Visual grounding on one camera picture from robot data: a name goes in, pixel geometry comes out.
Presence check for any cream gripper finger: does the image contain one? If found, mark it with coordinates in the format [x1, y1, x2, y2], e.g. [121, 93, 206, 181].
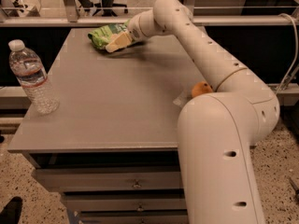
[106, 32, 133, 53]

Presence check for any green rice chip bag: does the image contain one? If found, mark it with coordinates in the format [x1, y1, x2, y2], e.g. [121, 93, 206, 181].
[88, 23, 128, 49]

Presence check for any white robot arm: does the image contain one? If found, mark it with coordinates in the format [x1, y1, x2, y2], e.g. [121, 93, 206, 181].
[107, 0, 279, 224]

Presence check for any orange fruit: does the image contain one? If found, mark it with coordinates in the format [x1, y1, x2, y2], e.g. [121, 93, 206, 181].
[192, 81, 213, 98]

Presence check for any clear plastic water bottle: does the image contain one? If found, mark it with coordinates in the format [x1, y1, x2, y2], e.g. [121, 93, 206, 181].
[8, 39, 59, 115]

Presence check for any grey drawer cabinet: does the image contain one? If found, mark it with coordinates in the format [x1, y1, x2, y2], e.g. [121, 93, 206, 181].
[8, 29, 207, 224]

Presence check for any black shoe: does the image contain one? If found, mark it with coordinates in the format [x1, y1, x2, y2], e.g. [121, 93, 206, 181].
[0, 197, 22, 224]

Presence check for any white cable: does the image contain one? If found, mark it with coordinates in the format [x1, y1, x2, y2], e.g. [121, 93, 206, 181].
[274, 12, 299, 95]

